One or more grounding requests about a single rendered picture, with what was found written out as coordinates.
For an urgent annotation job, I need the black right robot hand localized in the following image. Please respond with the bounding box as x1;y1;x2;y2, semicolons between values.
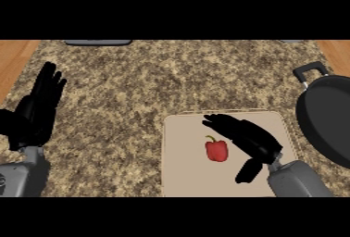
201;113;285;184

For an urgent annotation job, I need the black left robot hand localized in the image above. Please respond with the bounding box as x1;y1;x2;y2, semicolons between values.
0;61;68;152

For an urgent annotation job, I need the red bell pepper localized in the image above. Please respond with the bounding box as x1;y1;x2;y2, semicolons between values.
203;134;230;163

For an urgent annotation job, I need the beige tray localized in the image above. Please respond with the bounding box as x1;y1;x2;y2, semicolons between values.
161;111;299;198

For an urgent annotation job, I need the black pot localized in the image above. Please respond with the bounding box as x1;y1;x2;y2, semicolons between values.
291;60;350;169

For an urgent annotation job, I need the dark grey flat appliance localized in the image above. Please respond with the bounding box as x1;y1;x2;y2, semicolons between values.
63;39;134;47

